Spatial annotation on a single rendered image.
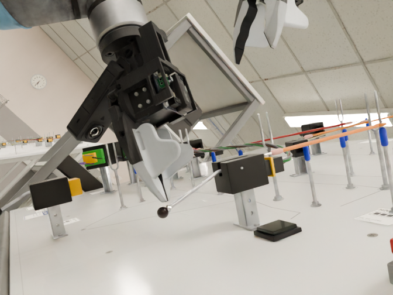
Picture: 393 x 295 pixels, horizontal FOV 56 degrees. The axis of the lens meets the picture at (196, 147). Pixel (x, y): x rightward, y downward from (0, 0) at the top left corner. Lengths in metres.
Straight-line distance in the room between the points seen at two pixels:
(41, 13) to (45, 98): 7.45
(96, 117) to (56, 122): 7.50
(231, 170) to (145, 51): 0.18
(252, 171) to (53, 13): 0.33
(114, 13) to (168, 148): 0.18
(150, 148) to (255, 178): 0.14
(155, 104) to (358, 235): 0.25
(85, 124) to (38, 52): 7.59
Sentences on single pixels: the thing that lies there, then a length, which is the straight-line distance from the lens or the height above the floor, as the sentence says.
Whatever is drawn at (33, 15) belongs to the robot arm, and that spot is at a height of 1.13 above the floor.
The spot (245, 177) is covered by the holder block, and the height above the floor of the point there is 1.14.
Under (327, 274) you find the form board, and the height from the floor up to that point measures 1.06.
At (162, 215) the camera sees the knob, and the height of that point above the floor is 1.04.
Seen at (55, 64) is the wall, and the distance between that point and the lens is 8.09.
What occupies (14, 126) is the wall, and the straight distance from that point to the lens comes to 7.87.
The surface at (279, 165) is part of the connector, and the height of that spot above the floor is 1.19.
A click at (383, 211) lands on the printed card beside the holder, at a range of 0.49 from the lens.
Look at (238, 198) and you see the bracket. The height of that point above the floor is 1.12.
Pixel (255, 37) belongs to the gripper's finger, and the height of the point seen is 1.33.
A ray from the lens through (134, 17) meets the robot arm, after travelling 0.49.
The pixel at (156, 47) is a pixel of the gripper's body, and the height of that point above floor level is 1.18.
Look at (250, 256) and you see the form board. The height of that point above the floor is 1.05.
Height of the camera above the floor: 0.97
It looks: 19 degrees up
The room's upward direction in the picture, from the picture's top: 39 degrees clockwise
